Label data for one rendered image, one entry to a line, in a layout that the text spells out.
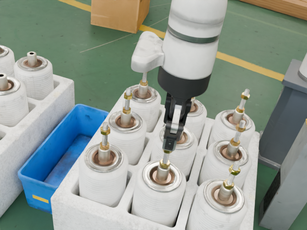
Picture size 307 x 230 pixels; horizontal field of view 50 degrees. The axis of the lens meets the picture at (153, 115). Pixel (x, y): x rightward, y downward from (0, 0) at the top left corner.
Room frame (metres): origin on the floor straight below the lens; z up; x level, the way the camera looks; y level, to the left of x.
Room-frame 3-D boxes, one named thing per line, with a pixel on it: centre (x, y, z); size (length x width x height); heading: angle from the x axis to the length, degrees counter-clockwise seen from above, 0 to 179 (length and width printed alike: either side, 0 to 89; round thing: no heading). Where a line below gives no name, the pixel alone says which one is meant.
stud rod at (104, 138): (0.44, 0.08, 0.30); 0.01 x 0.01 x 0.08
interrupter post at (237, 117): (0.62, -0.20, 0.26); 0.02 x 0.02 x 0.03
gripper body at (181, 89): (0.42, -0.03, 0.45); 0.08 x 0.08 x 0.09
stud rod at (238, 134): (0.51, -0.17, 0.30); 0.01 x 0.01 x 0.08
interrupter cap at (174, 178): (0.42, -0.03, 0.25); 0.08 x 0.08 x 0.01
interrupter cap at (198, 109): (0.65, -0.08, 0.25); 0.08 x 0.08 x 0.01
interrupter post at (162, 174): (0.42, -0.03, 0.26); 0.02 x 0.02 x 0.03
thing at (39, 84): (0.73, 0.33, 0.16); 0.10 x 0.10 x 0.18
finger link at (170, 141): (0.39, -0.03, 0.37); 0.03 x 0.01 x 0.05; 178
